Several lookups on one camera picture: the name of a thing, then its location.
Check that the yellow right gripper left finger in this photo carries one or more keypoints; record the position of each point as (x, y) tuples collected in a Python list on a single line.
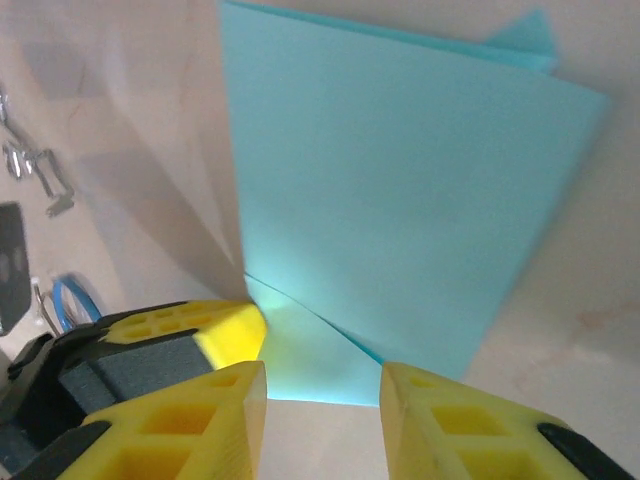
[(200, 440)]

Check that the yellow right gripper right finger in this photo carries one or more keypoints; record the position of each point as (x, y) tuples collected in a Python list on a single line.
[(465, 445)]

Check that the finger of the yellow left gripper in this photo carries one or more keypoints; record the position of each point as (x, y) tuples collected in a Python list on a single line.
[(230, 332)]

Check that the light blue paper sheet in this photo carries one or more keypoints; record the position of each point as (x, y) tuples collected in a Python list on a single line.
[(400, 200)]

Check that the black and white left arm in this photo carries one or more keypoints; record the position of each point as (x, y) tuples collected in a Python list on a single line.
[(12, 265)]

